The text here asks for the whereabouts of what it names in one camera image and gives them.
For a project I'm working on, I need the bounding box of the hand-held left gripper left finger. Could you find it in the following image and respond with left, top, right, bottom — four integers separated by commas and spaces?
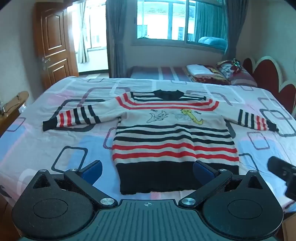
28, 160, 117, 207

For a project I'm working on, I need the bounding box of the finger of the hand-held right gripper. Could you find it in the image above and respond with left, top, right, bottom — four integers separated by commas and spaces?
267, 156, 296, 179

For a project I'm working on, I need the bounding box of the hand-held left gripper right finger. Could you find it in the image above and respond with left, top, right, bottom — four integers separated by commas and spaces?
179, 160, 270, 207

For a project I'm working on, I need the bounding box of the striped knit sweater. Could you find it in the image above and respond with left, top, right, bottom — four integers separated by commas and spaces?
42, 89, 280, 195

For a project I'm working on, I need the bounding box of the bed with patterned sheet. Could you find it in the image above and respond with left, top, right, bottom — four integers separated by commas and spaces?
0, 76, 296, 232

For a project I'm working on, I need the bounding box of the red scalloped headboard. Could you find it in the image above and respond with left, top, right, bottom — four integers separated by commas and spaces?
242, 56, 296, 114

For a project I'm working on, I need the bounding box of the folded blankets stack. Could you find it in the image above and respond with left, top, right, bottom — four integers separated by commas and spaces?
190, 65, 232, 85

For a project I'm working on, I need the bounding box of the plaid pillow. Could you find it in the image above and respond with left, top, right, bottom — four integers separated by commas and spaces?
216, 60, 258, 88

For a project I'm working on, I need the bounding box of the folded white cloth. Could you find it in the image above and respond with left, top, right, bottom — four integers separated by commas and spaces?
186, 64, 215, 76

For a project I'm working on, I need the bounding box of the wooden furniture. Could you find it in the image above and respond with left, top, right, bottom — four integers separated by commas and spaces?
0, 90, 29, 138

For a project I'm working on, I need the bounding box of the bed with striped sheet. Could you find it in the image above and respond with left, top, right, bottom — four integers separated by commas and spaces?
127, 66, 193, 82

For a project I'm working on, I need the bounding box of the colourful small cloth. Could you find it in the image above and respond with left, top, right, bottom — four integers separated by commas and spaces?
231, 58, 242, 73

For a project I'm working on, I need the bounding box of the blue cushion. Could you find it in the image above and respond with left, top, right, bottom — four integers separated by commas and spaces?
198, 36, 228, 50

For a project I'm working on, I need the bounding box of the wooden door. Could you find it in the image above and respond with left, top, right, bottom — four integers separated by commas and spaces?
34, 2, 79, 90

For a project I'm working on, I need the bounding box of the grey curtain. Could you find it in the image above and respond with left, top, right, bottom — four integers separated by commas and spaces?
106, 0, 127, 78
223, 0, 246, 59

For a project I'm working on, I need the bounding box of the white sheer curtain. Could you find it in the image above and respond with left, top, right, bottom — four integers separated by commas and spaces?
76, 0, 90, 63

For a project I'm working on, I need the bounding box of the sliding glass window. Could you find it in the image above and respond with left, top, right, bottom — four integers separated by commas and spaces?
133, 0, 229, 51

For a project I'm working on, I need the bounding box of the metal door handle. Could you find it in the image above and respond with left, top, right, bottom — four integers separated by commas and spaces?
41, 57, 52, 70

